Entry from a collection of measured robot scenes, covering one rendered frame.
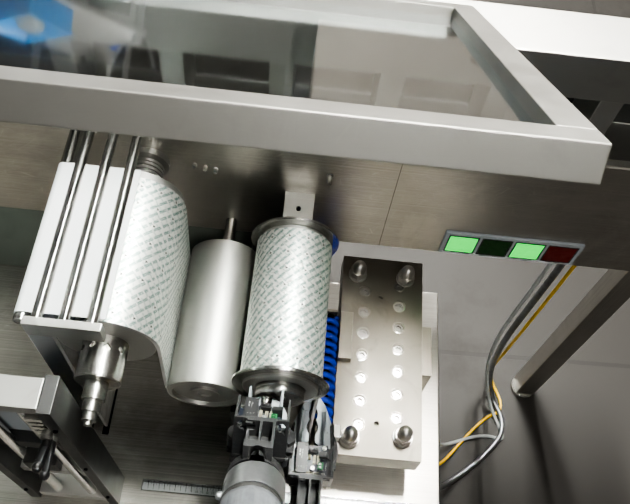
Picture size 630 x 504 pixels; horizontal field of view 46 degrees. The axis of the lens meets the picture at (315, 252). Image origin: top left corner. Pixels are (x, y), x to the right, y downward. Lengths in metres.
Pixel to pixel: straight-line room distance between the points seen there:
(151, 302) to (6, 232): 0.58
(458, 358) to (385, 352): 1.19
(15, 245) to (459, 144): 1.24
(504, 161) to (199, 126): 0.20
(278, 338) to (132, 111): 0.66
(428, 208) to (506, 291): 1.49
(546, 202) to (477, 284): 1.47
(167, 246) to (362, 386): 0.48
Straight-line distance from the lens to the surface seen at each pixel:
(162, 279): 1.09
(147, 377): 1.54
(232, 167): 1.23
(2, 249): 1.65
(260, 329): 1.13
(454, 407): 2.53
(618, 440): 2.69
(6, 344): 1.63
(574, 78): 1.07
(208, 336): 1.20
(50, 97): 0.52
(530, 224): 1.35
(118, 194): 1.08
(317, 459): 1.23
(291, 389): 1.11
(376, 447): 1.37
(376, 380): 1.40
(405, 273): 1.46
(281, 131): 0.49
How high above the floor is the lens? 2.33
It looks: 60 degrees down
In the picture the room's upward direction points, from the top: 8 degrees clockwise
